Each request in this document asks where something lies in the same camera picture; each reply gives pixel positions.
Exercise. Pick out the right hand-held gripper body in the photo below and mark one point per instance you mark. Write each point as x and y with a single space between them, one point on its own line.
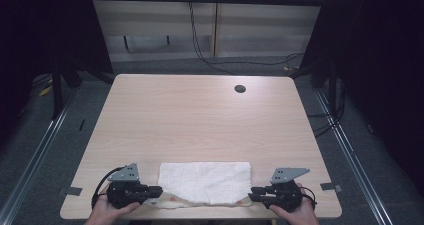
283 193

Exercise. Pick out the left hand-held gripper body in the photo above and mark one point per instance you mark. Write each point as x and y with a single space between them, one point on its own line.
124 190

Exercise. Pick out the cream muslin cloth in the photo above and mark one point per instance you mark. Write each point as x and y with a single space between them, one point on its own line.
205 183

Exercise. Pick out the person's right hand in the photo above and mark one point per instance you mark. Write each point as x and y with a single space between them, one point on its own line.
300 215

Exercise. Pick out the person's left hand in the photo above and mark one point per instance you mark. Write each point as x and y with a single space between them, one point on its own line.
105 211

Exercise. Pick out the grey tape strip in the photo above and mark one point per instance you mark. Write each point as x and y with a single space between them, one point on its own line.
74 191
330 186

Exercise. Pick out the small black floor strip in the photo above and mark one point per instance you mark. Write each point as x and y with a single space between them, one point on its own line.
81 124

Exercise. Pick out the black metal stand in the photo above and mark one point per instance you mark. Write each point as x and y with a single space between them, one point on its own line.
57 91

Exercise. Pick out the yellow floor item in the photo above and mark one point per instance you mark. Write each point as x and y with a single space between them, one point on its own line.
45 91

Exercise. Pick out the black curtain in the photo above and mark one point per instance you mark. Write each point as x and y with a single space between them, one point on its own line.
40 28
376 68

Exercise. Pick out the metal floor rail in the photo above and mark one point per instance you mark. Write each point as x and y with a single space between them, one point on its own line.
350 158
36 158

